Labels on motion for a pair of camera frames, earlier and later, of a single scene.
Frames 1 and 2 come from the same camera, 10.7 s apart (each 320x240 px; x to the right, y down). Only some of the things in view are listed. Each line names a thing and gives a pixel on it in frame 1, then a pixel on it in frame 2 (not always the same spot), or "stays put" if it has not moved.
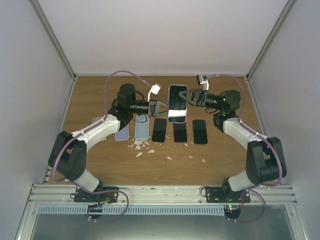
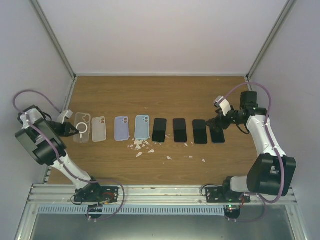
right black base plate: x=224 y=194 stays put
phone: x=177 y=105 to x=82 y=124
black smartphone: x=180 y=132 stays put
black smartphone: x=159 y=129 stays put
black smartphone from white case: x=200 y=131 stays put
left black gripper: x=155 y=112 to x=65 y=131
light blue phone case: x=142 y=129 stays put
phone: x=122 y=135 stays put
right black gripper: x=201 y=97 to x=215 y=121
